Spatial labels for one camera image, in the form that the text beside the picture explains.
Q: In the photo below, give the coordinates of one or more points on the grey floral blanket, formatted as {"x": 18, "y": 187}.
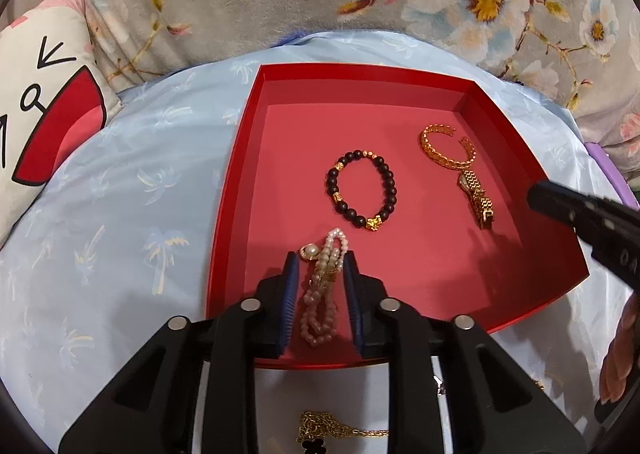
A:
{"x": 582, "y": 54}

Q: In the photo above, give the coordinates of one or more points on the person's right hand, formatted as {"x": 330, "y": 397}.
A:
{"x": 620, "y": 359}

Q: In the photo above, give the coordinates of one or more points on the white pink cat pillow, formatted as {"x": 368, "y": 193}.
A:
{"x": 53, "y": 99}

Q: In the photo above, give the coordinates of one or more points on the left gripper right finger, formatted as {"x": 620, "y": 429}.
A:
{"x": 574, "y": 209}

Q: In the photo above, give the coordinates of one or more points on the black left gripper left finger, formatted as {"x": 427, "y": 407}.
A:
{"x": 149, "y": 406}

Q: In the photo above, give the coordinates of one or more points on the light blue palm-print cushion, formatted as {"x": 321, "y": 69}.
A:
{"x": 119, "y": 240}

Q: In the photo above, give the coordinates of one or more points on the red shallow box tray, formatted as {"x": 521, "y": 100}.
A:
{"x": 336, "y": 145}

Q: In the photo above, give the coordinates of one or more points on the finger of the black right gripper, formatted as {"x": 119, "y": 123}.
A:
{"x": 451, "y": 387}

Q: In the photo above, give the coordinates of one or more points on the gold wristwatch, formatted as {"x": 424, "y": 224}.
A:
{"x": 481, "y": 204}

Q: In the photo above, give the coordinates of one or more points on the gold cuff bangle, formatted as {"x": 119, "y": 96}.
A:
{"x": 443, "y": 145}

